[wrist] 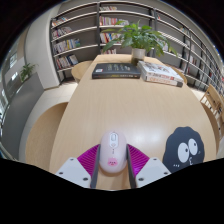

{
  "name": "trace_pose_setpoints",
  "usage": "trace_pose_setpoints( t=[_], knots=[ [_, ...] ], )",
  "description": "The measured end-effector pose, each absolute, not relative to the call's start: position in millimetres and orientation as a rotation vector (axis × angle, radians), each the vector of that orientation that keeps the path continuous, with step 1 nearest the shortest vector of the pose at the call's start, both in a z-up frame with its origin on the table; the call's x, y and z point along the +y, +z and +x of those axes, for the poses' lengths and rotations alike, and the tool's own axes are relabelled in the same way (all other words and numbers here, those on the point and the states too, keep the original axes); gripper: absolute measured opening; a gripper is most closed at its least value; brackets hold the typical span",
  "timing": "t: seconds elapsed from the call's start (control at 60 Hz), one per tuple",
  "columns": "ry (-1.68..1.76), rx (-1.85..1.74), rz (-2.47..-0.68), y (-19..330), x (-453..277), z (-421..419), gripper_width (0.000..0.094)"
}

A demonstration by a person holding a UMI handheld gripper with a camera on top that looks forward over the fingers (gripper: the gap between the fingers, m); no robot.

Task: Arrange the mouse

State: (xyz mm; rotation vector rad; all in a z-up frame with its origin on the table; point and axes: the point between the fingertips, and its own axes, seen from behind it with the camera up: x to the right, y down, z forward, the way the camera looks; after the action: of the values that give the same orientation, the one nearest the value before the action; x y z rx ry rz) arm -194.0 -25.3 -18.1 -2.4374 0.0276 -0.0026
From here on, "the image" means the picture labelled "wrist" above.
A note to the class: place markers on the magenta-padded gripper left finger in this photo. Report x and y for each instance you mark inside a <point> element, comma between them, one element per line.
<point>71,170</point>

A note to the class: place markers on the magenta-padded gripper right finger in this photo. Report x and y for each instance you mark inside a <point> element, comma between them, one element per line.
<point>155,170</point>

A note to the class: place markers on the pink white computer mouse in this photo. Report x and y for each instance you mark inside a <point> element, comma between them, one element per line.
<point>113,153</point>

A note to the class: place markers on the dark cloud-shaped mouse pad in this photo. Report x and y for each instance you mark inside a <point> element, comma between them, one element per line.
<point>181,146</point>

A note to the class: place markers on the white book red-lettered spine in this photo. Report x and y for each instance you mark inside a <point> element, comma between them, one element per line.
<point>163,81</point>

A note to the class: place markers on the wooden slatted chairs group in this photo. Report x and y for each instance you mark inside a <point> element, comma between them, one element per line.
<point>213,98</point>

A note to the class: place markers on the white illustrated book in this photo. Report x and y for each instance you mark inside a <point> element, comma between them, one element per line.
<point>160,69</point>

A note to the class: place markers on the black hardcover book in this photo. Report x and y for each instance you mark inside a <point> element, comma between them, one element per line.
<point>115,70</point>

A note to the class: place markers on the green potted plant white pot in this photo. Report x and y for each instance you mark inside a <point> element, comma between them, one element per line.
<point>138,36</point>

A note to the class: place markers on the grey bookshelf unit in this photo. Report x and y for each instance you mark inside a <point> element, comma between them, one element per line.
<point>76,33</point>

